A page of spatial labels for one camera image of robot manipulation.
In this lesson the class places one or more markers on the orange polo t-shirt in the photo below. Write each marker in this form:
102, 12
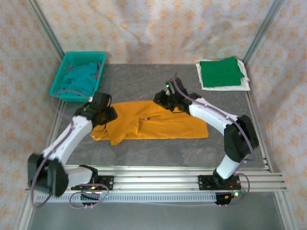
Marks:
168, 127

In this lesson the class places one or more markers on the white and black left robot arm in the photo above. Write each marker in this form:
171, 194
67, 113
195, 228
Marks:
69, 136

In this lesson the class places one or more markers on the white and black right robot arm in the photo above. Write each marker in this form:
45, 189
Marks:
208, 112

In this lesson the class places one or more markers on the teal crumpled t-shirt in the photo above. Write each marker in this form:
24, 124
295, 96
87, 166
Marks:
79, 79

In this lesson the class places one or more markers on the white folded t-shirt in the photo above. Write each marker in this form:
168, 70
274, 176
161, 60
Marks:
225, 88

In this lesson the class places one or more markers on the green folded t-shirt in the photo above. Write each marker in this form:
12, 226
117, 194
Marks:
220, 72

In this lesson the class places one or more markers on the teal plastic basket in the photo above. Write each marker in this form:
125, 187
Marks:
79, 57

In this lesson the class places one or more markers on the patterned fabric backdrop curtain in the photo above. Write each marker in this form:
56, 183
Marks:
153, 28

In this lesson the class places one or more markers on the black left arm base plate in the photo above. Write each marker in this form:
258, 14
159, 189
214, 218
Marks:
109, 183

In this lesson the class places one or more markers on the aluminium mounting rail beam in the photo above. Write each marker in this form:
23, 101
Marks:
156, 180

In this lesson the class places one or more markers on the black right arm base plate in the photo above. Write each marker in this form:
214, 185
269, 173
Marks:
204, 183

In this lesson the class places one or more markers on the aluminium frame post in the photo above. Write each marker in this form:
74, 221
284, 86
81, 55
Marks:
46, 28
263, 28

